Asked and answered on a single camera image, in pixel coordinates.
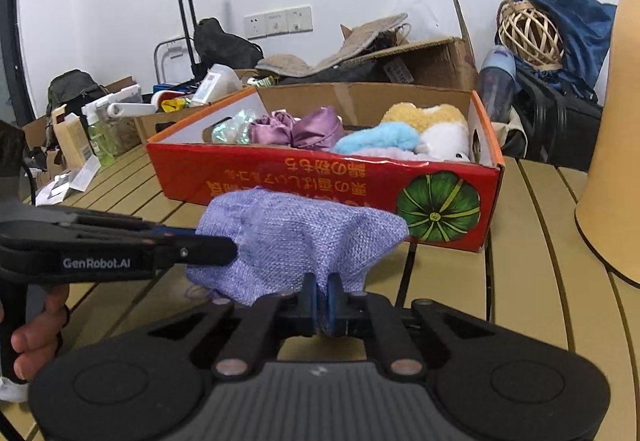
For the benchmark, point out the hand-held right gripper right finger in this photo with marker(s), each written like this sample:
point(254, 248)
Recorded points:
point(336, 306)

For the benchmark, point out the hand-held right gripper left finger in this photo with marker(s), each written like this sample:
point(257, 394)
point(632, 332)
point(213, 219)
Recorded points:
point(311, 306)

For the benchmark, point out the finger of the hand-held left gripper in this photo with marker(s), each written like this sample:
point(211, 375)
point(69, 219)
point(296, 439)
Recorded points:
point(200, 251)
point(170, 232)

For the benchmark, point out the purple woven pouch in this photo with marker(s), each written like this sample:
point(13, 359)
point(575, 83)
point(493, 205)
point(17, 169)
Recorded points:
point(300, 236)

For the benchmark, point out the red cardboard box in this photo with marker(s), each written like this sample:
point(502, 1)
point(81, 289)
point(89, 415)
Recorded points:
point(320, 181)

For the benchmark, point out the purple satin scrunchie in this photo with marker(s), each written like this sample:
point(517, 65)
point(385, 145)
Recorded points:
point(300, 127)

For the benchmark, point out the person's left hand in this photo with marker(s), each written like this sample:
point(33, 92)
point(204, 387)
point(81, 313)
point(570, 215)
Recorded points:
point(37, 336)

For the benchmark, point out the white papers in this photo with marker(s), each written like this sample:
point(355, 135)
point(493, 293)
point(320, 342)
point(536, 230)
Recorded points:
point(67, 183)

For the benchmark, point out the clear jar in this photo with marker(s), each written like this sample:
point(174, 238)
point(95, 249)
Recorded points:
point(126, 133)

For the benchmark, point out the beige box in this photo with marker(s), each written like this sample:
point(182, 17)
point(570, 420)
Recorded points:
point(72, 141)

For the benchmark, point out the green spray bottle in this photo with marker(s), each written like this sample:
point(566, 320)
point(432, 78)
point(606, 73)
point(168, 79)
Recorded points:
point(100, 138)

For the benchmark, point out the clear crinkled plastic wrap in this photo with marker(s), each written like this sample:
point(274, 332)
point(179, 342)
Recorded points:
point(234, 125)

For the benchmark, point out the colourful snack packets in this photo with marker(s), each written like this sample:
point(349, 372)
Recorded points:
point(172, 103)

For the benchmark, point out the blue flat case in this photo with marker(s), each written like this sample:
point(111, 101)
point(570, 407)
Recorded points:
point(170, 87)

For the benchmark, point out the white shoe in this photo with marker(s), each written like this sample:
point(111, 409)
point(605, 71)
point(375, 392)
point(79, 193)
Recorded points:
point(12, 388)

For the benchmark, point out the white clear container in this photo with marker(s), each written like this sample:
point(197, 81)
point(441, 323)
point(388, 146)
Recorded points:
point(216, 81)

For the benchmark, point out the lavender fluffy scrunchie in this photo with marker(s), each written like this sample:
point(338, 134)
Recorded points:
point(385, 152)

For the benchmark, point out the black backpack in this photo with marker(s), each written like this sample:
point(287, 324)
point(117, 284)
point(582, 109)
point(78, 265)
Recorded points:
point(75, 91)

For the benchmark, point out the blue fluffy scrunchie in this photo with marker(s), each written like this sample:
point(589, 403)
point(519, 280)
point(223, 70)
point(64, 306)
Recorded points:
point(375, 138)

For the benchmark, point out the black bag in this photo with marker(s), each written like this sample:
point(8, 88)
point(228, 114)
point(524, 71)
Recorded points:
point(225, 46)

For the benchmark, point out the white plush toy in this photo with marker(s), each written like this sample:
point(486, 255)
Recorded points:
point(445, 141)

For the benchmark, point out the yellow plush toy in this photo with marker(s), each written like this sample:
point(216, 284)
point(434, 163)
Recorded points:
point(420, 113)

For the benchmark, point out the beige woven mat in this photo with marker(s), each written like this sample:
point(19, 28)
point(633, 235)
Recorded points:
point(350, 48)

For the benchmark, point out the large open cardboard box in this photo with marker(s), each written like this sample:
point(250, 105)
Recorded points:
point(430, 63)

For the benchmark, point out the blue baby bottle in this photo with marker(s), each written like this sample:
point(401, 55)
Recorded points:
point(496, 81)

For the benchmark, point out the black suitcase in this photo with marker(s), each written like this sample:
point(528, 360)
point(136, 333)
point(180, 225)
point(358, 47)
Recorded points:
point(560, 126)

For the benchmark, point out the yellow curved panel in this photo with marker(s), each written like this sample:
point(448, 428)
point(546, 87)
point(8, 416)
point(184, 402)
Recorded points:
point(617, 146)

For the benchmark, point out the wicker ball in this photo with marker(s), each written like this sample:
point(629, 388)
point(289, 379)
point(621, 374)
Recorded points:
point(531, 33)

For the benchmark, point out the blue cloth bag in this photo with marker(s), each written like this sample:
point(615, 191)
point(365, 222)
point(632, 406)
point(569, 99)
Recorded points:
point(585, 31)

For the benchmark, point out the metal tube frame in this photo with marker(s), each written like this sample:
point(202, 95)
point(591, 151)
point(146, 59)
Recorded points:
point(170, 53)

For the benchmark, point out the white wall socket strip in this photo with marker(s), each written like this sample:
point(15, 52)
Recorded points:
point(277, 20)

